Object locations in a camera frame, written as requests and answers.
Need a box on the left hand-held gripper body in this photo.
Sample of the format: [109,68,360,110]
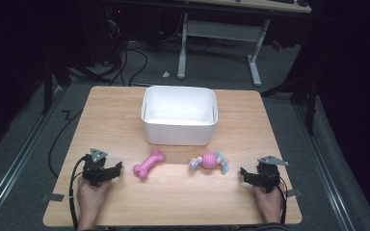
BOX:
[82,147,114,188]

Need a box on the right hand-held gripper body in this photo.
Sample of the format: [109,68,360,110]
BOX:
[252,155,289,193]

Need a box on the pink bone toy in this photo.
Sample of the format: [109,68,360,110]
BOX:
[132,147,167,180]

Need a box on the pink ball rope toy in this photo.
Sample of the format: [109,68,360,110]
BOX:
[188,151,230,176]

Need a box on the white plastic bin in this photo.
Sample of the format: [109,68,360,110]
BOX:
[141,85,220,146]

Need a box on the person's right hand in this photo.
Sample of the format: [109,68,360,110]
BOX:
[252,184,284,223]

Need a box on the person's left hand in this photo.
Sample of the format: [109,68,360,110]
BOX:
[76,175,111,222]

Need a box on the grey tape piece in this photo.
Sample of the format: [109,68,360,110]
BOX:
[285,188,304,198]
[39,192,66,203]

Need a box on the black metal stand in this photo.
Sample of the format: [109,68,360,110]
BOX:
[259,62,321,137]
[40,52,112,116]

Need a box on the small red object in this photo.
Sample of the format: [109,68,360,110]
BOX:
[270,39,284,52]

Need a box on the desk with white metal legs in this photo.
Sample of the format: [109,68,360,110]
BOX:
[175,0,313,88]

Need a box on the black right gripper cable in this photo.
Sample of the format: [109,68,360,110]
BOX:
[271,174,289,225]

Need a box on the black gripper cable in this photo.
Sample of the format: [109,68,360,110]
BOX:
[68,154,89,231]
[271,174,289,225]

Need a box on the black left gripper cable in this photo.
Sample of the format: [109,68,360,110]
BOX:
[68,154,89,231]

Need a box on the black floor cable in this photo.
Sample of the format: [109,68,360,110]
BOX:
[47,109,85,179]

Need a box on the metal floor rail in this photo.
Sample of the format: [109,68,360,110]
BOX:
[0,86,69,231]
[292,101,358,231]

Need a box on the bundle of black cables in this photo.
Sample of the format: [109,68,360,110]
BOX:
[104,17,149,88]

